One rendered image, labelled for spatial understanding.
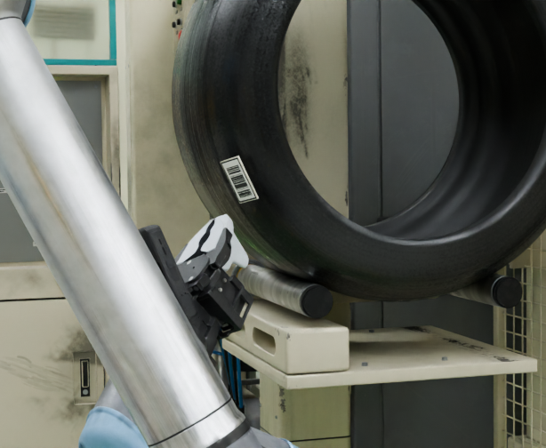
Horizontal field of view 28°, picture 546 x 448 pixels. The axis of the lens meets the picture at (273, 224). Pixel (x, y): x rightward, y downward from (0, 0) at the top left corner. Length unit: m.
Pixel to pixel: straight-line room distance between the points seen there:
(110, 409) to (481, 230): 0.62
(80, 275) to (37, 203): 0.07
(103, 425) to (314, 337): 0.45
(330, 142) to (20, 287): 0.63
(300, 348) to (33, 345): 0.75
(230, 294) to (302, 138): 0.62
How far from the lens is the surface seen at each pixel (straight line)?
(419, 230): 1.79
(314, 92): 1.86
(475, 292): 1.63
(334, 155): 1.86
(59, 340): 2.10
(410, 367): 1.54
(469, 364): 1.57
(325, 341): 1.48
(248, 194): 1.42
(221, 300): 1.25
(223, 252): 1.27
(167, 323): 0.97
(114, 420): 1.11
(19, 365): 2.10
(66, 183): 0.98
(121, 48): 5.31
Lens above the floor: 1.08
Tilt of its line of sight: 3 degrees down
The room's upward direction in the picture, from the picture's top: 1 degrees counter-clockwise
